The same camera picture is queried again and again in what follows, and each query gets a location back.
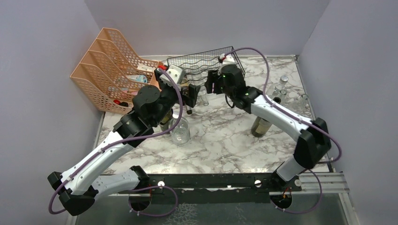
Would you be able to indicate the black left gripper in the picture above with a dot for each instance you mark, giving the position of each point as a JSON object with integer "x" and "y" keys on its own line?
{"x": 191, "y": 99}

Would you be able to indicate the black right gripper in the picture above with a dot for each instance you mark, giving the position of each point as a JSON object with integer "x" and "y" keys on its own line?
{"x": 212, "y": 77}

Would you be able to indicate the clear tall glass bottle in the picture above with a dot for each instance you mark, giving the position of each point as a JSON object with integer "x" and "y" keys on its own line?
{"x": 202, "y": 95}

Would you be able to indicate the green labelled wine bottle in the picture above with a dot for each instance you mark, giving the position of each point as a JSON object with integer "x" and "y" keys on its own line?
{"x": 187, "y": 100}

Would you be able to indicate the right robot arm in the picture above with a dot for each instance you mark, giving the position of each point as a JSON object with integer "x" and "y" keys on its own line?
{"x": 310, "y": 135}

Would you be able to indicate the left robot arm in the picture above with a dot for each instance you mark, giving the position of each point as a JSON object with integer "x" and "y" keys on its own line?
{"x": 79, "y": 187}

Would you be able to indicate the green bottle silver foil neck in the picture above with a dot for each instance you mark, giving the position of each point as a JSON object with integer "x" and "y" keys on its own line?
{"x": 164, "y": 123}

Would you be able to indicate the clear round glass bottle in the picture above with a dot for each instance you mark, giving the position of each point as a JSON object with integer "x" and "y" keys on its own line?
{"x": 181, "y": 133}

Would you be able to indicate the dark green wine bottle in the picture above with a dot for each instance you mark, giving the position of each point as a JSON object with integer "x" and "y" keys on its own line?
{"x": 260, "y": 127}

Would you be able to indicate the pink tube item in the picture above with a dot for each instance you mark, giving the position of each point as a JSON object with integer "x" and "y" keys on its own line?
{"x": 127, "y": 91}

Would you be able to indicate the red and black small items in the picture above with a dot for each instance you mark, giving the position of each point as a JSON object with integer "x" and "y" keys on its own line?
{"x": 121, "y": 103}

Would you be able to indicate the peach plastic file organizer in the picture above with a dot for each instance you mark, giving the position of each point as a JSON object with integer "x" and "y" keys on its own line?
{"x": 110, "y": 64}

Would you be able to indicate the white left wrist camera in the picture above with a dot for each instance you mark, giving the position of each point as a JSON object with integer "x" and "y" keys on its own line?
{"x": 176, "y": 74}

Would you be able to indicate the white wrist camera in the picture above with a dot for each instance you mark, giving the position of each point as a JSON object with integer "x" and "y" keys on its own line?
{"x": 176, "y": 74}
{"x": 226, "y": 59}

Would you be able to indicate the black wire wine rack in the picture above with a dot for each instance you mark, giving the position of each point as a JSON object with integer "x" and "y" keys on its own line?
{"x": 201, "y": 62}

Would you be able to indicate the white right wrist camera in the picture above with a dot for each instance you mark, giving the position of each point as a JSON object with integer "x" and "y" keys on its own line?
{"x": 226, "y": 59}

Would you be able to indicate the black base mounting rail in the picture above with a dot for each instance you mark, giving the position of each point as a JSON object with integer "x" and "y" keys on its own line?
{"x": 211, "y": 188}

